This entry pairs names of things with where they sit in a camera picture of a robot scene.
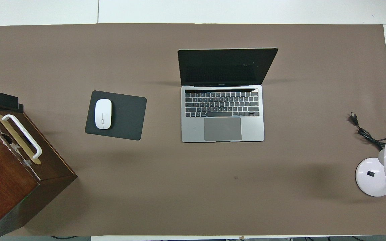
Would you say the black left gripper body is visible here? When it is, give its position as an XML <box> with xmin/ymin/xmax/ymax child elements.
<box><xmin>0</xmin><ymin>91</ymin><xmax>24</xmax><ymax>118</ymax></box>

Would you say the silver grey laptop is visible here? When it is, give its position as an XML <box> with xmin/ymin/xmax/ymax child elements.
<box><xmin>178</xmin><ymin>48</ymin><xmax>279</xmax><ymax>143</ymax></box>

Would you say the brass plate on box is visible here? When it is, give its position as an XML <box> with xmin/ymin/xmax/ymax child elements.
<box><xmin>0</xmin><ymin>114</ymin><xmax>42</xmax><ymax>165</ymax></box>

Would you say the white desk lamp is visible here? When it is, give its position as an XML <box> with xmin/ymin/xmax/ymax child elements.
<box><xmin>355</xmin><ymin>138</ymin><xmax>386</xmax><ymax>197</ymax></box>

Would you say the brown wooden box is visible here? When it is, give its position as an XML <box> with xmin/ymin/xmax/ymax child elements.
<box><xmin>0</xmin><ymin>110</ymin><xmax>78</xmax><ymax>241</ymax></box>

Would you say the white computer mouse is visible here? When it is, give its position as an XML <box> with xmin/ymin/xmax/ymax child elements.
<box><xmin>94</xmin><ymin>99</ymin><xmax>112</xmax><ymax>130</ymax></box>

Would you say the black mouse pad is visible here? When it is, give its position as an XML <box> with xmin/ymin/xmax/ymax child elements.
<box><xmin>85</xmin><ymin>90</ymin><xmax>147</xmax><ymax>141</ymax></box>

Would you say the brown table mat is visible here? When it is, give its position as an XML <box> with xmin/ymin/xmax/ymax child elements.
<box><xmin>0</xmin><ymin>23</ymin><xmax>386</xmax><ymax>237</ymax></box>

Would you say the white box handle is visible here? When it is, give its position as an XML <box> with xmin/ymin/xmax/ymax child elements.
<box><xmin>1</xmin><ymin>114</ymin><xmax>43</xmax><ymax>159</ymax></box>

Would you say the black power cord with plug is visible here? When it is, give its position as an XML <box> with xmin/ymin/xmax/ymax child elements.
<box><xmin>350</xmin><ymin>113</ymin><xmax>386</xmax><ymax>150</ymax></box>

